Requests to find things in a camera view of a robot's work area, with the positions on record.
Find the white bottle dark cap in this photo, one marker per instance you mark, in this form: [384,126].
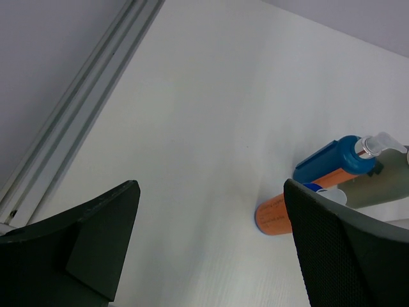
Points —
[395,212]

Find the left side frame rail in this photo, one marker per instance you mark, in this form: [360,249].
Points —
[40,170]

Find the blue orange spray bottle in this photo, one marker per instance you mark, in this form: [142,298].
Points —
[344,159]

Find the green bottle beige cap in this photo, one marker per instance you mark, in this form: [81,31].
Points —
[387,181]

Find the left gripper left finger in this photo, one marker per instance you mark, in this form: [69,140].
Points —
[74,258]

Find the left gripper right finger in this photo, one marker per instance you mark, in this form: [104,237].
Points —
[346,258]

